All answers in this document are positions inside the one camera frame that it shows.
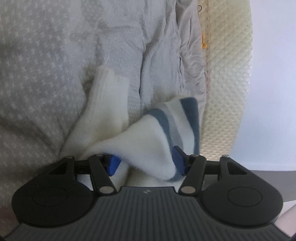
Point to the grey bed duvet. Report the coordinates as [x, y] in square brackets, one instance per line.
[49, 53]

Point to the white blue striped sweater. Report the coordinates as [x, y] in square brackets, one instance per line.
[144, 147]

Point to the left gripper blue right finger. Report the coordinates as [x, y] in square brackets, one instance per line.
[192, 167]

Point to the cream quilted headboard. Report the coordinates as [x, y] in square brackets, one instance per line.
[227, 34]

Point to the yellow cloth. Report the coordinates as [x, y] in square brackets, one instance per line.
[203, 43]

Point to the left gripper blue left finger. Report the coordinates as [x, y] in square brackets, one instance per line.
[102, 167]

